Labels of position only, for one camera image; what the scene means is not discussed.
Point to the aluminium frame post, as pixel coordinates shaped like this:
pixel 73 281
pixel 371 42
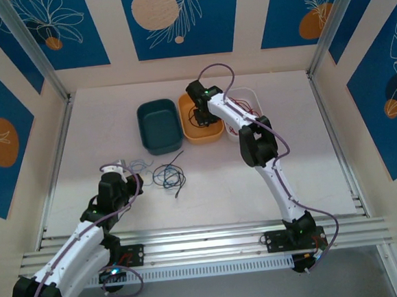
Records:
pixel 388 271
pixel 35 51
pixel 335 24

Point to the aluminium table side rail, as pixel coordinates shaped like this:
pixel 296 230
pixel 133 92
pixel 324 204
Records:
pixel 56 166
pixel 331 127

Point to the teal plastic bin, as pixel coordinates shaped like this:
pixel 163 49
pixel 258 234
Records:
pixel 159 131

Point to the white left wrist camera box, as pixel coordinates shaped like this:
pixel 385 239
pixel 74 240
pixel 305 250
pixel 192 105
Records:
pixel 112 169

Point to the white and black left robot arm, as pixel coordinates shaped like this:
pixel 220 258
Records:
pixel 72 248

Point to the orange plastic bin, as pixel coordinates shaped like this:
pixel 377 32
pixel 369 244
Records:
pixel 201 134

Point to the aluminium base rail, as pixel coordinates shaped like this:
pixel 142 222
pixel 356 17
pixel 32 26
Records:
pixel 209 244

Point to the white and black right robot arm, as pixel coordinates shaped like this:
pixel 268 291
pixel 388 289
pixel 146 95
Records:
pixel 279 200

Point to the white plastic bin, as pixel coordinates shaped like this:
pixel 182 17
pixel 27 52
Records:
pixel 232 137

